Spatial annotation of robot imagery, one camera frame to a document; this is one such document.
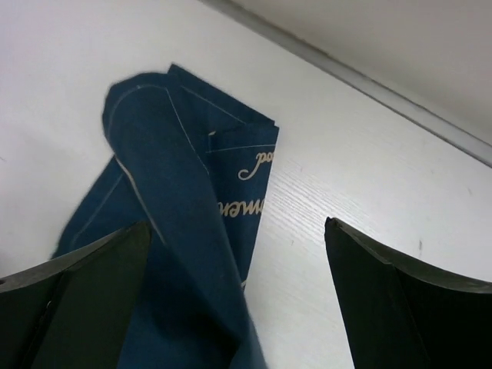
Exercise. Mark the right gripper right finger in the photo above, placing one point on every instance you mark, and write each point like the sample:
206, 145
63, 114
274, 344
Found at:
401, 312

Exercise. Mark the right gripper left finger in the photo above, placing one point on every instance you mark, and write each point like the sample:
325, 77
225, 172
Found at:
74, 310

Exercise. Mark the dark blue cloth placemat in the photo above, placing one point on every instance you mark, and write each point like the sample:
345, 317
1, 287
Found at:
194, 163

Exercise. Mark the aluminium rail right side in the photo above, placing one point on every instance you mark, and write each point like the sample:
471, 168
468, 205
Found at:
402, 106

